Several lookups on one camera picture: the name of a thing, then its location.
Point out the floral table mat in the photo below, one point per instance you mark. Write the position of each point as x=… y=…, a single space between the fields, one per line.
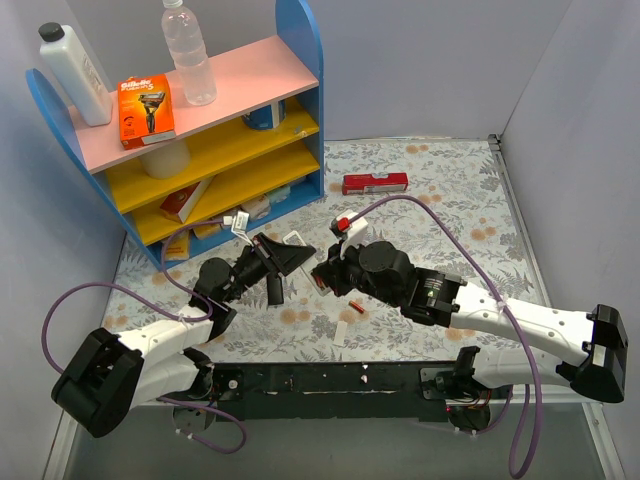
x=454 y=216

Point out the white bottle black cap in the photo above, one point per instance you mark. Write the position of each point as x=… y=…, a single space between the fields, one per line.
x=63 y=52

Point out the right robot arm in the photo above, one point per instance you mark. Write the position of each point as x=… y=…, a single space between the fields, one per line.
x=584 y=351

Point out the yellow snack packet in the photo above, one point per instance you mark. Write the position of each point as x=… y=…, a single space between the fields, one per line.
x=177 y=249

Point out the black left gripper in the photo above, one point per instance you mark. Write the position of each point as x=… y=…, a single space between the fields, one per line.
x=270 y=261

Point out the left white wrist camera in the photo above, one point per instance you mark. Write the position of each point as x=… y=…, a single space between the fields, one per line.
x=237 y=224

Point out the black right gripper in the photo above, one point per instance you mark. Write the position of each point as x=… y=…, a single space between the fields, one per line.
x=329 y=275

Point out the green sponge pack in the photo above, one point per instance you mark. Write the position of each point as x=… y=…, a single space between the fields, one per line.
x=279 y=194

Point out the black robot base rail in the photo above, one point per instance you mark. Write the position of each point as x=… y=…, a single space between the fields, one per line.
x=425 y=391

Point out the white snack packet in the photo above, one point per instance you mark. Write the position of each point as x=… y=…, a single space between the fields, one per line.
x=257 y=208

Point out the orange razor box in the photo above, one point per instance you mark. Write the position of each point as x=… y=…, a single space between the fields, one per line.
x=145 y=111

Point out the white cylindrical container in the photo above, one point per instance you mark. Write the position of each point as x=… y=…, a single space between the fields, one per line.
x=167 y=161

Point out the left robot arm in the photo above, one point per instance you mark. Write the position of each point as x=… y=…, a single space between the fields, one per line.
x=112 y=373

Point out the blue pink yellow shelf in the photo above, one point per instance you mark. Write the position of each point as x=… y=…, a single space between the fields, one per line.
x=244 y=163

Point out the blue white can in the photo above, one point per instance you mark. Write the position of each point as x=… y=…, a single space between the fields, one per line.
x=268 y=117

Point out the red toothpaste box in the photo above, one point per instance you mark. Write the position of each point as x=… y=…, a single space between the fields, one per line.
x=356 y=184

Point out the red white book box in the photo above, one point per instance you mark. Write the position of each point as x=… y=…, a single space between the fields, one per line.
x=179 y=204

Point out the clear plastic water bottle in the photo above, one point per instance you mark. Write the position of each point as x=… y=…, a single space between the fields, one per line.
x=187 y=48

